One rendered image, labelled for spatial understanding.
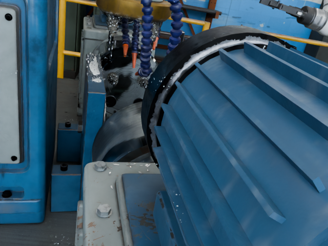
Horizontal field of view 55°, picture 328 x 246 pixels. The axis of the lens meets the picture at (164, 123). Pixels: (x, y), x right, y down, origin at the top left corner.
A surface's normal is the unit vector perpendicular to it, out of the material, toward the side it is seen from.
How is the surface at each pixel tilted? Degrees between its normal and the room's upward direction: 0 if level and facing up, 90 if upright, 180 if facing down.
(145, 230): 0
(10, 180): 90
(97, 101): 90
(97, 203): 0
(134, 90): 90
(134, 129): 32
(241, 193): 67
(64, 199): 90
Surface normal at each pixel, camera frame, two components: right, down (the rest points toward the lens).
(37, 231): 0.17, -0.89
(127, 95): 0.22, 0.46
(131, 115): -0.30, -0.81
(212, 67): -0.50, -0.71
